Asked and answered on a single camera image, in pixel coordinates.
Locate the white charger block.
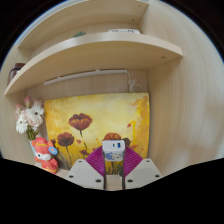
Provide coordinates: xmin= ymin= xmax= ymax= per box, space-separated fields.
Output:
xmin=101 ymin=139 xmax=127 ymax=163

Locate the white light bar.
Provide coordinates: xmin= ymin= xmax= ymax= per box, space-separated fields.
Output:
xmin=43 ymin=68 xmax=129 ymax=86

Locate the wooden shelf with items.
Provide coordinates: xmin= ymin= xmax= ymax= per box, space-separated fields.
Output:
xmin=3 ymin=0 xmax=184 ymax=98

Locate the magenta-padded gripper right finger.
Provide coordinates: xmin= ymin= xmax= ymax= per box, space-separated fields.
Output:
xmin=121 ymin=145 xmax=164 ymax=191

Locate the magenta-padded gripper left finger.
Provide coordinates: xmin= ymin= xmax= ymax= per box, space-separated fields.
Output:
xmin=65 ymin=145 xmax=108 ymax=191

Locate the white light bar cable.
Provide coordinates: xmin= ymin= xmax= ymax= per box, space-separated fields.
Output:
xmin=127 ymin=70 xmax=144 ymax=94

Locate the yellow poppy flower painting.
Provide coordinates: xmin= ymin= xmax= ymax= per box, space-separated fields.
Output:
xmin=44 ymin=92 xmax=151 ymax=176

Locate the pink and white flower bouquet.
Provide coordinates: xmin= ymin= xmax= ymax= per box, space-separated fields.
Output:
xmin=14 ymin=96 xmax=45 ymax=141

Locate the red plush toy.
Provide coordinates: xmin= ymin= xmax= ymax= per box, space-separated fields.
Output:
xmin=30 ymin=136 xmax=59 ymax=175

